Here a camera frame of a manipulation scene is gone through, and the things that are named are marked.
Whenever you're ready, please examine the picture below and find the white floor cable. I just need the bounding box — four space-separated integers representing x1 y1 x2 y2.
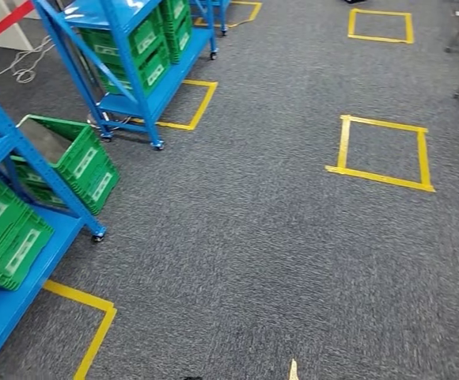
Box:
0 35 56 91
86 111 134 133

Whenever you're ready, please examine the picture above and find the red barrier belt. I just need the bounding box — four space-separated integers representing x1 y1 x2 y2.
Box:
0 0 36 51

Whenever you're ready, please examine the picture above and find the green plastic crate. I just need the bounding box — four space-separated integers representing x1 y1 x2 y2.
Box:
0 177 55 292
10 113 121 217
165 14 194 65
78 6 165 67
94 44 171 98
159 0 192 35

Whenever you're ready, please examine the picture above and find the blue metal shelf rack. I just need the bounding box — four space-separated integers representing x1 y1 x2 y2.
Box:
190 0 231 38
31 0 220 151
0 78 107 378

